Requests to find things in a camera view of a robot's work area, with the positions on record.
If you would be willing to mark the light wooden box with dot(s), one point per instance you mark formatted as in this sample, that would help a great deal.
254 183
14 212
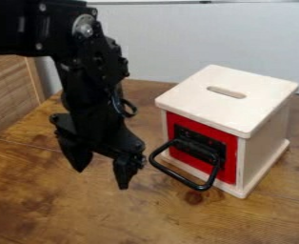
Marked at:
245 104

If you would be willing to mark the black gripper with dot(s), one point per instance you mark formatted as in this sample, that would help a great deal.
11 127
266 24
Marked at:
93 128

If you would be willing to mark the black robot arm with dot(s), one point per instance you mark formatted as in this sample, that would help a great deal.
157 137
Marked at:
61 29

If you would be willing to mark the red drawer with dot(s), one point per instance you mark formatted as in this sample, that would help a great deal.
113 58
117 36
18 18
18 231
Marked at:
227 174

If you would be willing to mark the black metal drawer handle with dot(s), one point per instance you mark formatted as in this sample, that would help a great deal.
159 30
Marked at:
190 168

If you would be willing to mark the wooden slatted panel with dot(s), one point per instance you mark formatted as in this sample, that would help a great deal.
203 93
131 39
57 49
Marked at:
21 88

